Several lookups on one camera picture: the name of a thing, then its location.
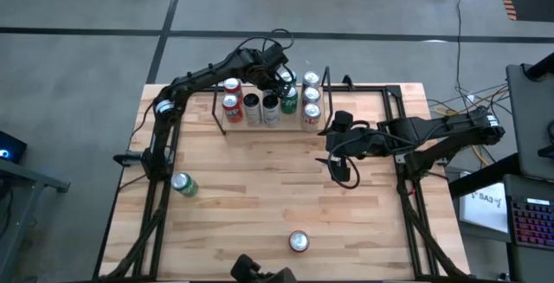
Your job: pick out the silver-topped soda can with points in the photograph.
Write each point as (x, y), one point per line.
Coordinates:
(185, 184)
(311, 95)

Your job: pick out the black metal shelf stand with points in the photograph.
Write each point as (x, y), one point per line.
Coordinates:
(330, 101)
(213, 105)

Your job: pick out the white paper label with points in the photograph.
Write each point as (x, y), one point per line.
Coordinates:
(485, 207)

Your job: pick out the black stand pole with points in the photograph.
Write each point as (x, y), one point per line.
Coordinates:
(541, 68)

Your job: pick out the green Sprite can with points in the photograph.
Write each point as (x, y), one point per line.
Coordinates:
(289, 101)
(291, 76)

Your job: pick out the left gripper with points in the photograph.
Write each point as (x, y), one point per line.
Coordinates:
(266, 64)

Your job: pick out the orange Fanta can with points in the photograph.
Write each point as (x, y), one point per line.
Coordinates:
(299, 240)
(232, 85)

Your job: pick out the black side desk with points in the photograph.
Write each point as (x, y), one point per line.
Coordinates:
(476, 179)

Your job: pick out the backlit black keyboard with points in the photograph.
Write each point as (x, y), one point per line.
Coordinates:
(534, 224)

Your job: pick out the black table frame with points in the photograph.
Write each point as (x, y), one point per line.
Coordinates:
(368, 88)

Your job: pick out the black device with blue light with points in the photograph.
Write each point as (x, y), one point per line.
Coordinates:
(10, 146)

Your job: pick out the silver mounting plate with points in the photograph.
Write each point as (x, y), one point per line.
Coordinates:
(400, 158)

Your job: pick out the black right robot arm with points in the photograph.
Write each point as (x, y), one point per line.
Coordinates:
(433, 131)

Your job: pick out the red soda can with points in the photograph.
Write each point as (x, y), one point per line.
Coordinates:
(231, 107)

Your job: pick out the white Celsius Arctic slim can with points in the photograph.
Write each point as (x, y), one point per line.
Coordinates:
(271, 114)

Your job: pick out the white Celsius tropical slim can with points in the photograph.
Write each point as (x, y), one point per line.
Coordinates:
(252, 112)

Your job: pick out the grey metal cart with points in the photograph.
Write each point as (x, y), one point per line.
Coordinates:
(26, 175)

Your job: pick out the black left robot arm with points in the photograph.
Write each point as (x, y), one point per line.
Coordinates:
(203, 75)

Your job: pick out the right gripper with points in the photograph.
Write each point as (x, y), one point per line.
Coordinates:
(355, 144)

